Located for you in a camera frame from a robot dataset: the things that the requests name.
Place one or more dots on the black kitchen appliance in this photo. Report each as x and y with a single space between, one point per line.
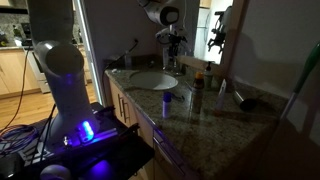
26 33

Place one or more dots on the grey dome object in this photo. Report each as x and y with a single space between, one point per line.
55 173

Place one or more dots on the wooden kitchen cabinet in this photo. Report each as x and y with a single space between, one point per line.
13 73

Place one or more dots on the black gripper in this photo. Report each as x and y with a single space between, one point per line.
177 39

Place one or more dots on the wood framed mirror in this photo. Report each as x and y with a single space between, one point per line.
235 33

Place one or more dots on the black red clamp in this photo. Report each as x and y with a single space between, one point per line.
105 110
133 127

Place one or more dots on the stainless steel cup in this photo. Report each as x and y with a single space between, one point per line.
245 100

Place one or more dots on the dark disposable razor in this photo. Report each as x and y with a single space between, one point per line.
179 97

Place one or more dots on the blue white toothbrush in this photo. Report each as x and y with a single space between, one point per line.
189 86

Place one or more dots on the white kitchen oven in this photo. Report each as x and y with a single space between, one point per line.
38 80

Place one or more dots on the black robot platform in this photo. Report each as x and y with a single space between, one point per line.
116 153

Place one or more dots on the white contact lens case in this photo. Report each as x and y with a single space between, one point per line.
115 70

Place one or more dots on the green soap pump bottle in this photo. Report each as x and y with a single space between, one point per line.
208 79

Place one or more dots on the small clear bottle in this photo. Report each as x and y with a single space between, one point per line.
221 95

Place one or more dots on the wooden vanity cabinet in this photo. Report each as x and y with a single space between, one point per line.
113 96

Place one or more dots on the chrome sink faucet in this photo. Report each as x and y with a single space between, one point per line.
176 68

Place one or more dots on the white tapered bottle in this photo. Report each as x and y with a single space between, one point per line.
165 58

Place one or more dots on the white oval sink basin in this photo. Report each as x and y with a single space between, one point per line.
150 80

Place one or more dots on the white door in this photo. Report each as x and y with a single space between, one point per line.
95 76

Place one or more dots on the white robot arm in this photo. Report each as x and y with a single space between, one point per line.
66 83

